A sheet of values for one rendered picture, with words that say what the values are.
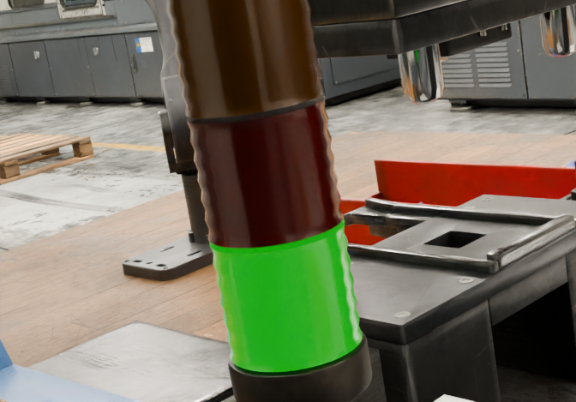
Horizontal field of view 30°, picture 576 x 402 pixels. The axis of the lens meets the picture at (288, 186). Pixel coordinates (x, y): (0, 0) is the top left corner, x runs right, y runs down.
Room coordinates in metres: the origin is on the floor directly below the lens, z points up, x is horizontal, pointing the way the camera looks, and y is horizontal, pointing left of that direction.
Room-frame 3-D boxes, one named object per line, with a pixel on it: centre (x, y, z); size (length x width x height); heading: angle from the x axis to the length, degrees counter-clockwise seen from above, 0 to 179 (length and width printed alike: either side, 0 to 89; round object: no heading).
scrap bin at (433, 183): (0.82, -0.12, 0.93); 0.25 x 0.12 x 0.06; 42
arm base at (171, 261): (0.97, 0.06, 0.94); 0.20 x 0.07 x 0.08; 132
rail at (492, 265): (0.56, -0.05, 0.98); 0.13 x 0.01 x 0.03; 42
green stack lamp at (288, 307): (0.29, 0.01, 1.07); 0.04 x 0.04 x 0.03
